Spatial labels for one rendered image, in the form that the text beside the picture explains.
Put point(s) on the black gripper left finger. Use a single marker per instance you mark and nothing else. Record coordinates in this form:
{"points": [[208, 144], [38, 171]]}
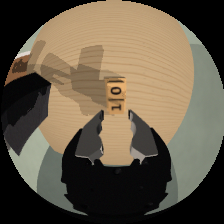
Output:
{"points": [[84, 147]]}

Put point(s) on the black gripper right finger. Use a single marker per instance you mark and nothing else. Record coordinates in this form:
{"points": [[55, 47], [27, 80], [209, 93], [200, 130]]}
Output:
{"points": [[147, 145]]}

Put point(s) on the tan wooden cube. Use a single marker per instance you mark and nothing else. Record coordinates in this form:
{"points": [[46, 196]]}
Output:
{"points": [[116, 89], [116, 106]]}

